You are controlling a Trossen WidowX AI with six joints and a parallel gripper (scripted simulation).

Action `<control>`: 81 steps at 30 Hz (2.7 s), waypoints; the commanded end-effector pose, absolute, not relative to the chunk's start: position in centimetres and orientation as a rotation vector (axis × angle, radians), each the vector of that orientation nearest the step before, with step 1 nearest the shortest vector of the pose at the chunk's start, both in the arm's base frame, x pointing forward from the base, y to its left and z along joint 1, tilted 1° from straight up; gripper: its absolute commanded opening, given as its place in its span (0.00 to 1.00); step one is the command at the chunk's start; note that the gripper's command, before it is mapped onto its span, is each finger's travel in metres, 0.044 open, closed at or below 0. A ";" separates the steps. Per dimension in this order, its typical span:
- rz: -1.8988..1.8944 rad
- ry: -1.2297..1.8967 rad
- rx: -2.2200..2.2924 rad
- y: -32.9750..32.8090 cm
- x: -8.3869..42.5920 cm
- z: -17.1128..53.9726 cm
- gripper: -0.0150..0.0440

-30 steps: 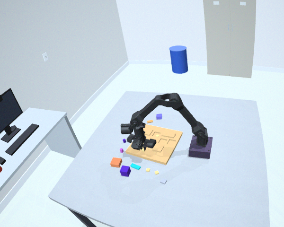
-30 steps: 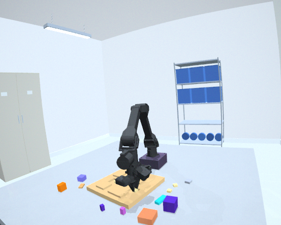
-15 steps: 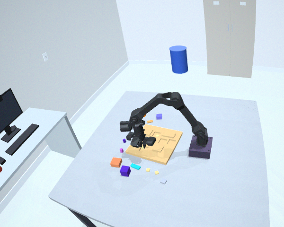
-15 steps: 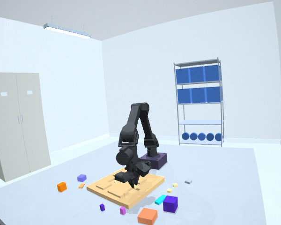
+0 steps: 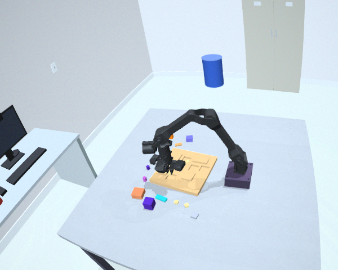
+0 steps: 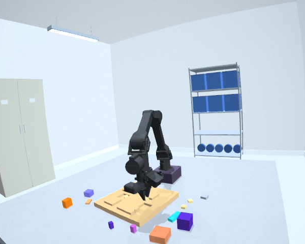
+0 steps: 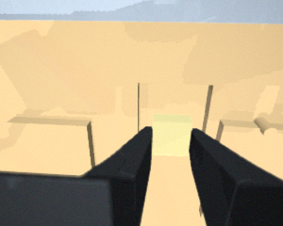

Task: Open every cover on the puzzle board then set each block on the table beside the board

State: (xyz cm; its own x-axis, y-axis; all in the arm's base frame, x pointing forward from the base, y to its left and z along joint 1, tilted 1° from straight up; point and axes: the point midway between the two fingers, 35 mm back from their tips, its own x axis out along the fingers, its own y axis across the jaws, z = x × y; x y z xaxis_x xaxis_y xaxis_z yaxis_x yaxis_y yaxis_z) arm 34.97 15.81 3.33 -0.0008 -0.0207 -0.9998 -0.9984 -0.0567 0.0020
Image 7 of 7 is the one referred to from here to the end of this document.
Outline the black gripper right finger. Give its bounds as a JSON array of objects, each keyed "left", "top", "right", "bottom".
[{"left": 189, "top": 128, "right": 283, "bottom": 226}]

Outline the pale yellow cube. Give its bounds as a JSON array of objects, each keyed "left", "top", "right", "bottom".
[{"left": 152, "top": 113, "right": 192, "bottom": 156}]

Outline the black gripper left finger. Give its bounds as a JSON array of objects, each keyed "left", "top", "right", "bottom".
[{"left": 0, "top": 126, "right": 153, "bottom": 226}]

